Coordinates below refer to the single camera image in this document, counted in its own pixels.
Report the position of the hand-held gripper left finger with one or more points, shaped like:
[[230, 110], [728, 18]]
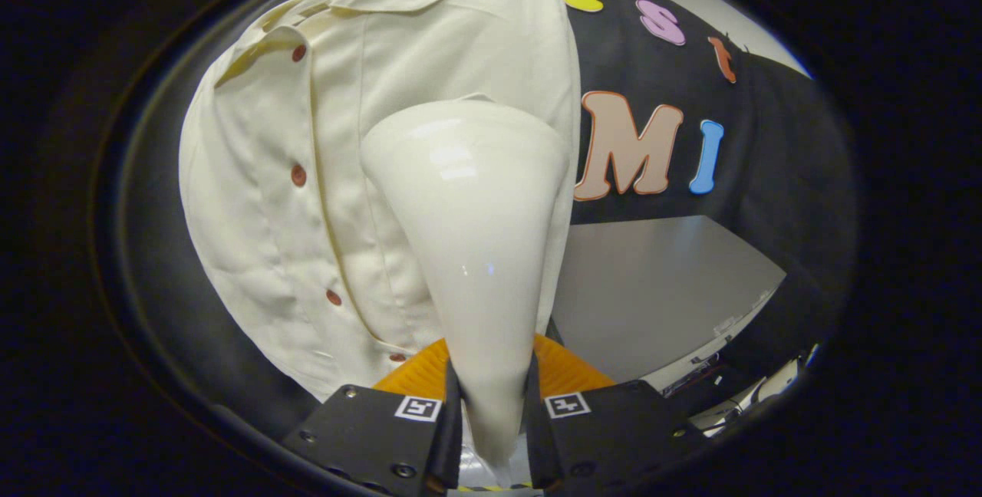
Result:
[[376, 428]]

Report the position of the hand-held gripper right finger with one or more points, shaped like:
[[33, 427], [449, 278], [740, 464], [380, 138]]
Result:
[[614, 428]]

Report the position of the cream button shirt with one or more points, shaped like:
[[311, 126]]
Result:
[[261, 213]]

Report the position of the white cabinet with grey top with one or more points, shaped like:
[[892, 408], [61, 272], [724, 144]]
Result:
[[652, 282]]

